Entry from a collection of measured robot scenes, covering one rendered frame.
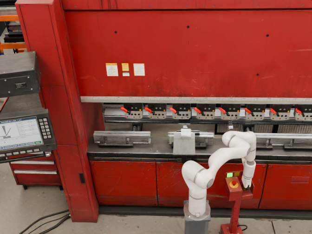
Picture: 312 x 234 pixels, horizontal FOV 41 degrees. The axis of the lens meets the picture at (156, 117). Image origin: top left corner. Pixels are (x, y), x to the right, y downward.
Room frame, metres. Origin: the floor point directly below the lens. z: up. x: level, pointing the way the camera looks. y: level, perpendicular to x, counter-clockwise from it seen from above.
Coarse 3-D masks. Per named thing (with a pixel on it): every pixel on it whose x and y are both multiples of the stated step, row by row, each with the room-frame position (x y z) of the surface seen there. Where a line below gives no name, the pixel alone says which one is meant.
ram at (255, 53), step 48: (96, 48) 2.75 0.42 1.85; (144, 48) 2.72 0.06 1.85; (192, 48) 2.69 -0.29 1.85; (240, 48) 2.66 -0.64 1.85; (288, 48) 2.63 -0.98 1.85; (96, 96) 2.76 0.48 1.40; (144, 96) 2.72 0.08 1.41; (192, 96) 2.69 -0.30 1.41; (240, 96) 2.65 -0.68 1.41; (288, 96) 2.62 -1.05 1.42
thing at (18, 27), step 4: (12, 24) 4.70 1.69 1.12; (16, 24) 4.69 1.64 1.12; (12, 28) 4.69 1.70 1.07; (16, 28) 4.69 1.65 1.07; (20, 28) 4.68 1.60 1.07; (8, 32) 4.53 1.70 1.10; (12, 32) 4.46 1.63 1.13; (16, 32) 4.46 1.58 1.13; (20, 32) 4.46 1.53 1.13; (8, 36) 4.42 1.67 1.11; (12, 36) 4.42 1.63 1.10; (16, 36) 4.42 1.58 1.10; (20, 36) 4.42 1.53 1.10; (4, 40) 4.38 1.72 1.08; (8, 40) 4.38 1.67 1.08; (12, 40) 4.37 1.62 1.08; (16, 40) 4.37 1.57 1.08; (20, 40) 4.37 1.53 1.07; (24, 40) 4.37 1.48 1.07
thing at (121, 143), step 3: (102, 141) 2.76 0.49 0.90; (108, 141) 2.76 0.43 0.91; (111, 141) 2.75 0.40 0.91; (114, 141) 2.75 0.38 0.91; (117, 141) 2.75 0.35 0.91; (120, 141) 2.75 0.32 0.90; (99, 144) 2.72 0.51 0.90; (102, 144) 2.72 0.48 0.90; (105, 144) 2.72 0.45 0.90; (108, 144) 2.71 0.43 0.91; (111, 144) 2.71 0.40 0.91; (114, 144) 2.71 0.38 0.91; (117, 144) 2.71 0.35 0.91; (120, 144) 2.71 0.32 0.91; (123, 144) 2.70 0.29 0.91; (126, 144) 2.70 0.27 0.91; (129, 144) 2.70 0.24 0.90; (132, 144) 2.70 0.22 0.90; (111, 147) 2.71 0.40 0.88; (114, 147) 2.70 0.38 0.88; (117, 147) 2.70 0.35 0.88; (120, 147) 2.70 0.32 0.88; (123, 147) 2.69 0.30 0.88; (126, 147) 2.69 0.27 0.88; (129, 147) 2.69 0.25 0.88; (132, 147) 2.69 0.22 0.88
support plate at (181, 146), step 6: (174, 138) 2.65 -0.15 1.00; (180, 138) 2.64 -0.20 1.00; (192, 138) 2.64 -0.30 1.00; (174, 144) 2.57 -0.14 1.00; (180, 144) 2.57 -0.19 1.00; (186, 144) 2.57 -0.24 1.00; (192, 144) 2.56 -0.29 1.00; (174, 150) 2.50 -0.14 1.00; (180, 150) 2.50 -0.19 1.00; (186, 150) 2.49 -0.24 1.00; (192, 150) 2.49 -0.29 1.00
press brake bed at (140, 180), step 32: (96, 160) 2.66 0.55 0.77; (128, 160) 2.63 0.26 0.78; (160, 160) 2.60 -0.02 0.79; (192, 160) 2.58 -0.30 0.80; (256, 160) 2.53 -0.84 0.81; (288, 160) 2.51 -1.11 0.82; (96, 192) 2.66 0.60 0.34; (128, 192) 2.63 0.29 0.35; (160, 192) 2.60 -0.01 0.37; (224, 192) 2.55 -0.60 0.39; (256, 192) 2.52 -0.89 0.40; (288, 192) 2.50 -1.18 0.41
